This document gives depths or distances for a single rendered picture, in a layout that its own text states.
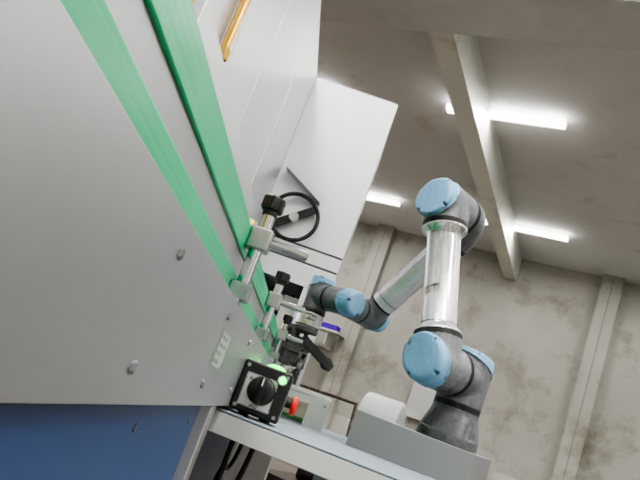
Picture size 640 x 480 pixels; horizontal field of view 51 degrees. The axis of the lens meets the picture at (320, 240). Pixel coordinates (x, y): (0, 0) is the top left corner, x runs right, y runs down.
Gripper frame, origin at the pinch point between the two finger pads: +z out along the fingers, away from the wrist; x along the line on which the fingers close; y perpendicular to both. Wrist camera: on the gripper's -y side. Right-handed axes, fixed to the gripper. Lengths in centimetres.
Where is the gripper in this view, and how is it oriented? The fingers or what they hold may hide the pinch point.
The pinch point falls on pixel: (289, 397)
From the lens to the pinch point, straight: 192.4
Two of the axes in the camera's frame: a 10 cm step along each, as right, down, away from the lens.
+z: -3.4, 9.1, -2.3
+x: 0.3, -2.4, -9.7
